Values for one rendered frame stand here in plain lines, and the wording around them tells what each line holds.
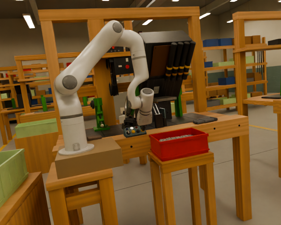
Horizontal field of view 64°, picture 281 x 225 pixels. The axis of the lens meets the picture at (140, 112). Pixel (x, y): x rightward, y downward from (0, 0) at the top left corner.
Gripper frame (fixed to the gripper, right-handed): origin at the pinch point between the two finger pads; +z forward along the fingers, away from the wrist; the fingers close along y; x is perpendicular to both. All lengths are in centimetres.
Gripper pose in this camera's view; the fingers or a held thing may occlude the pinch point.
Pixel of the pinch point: (143, 127)
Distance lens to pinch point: 159.3
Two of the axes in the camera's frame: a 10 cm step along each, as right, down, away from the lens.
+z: -0.7, 7.5, 6.6
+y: 9.5, -1.4, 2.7
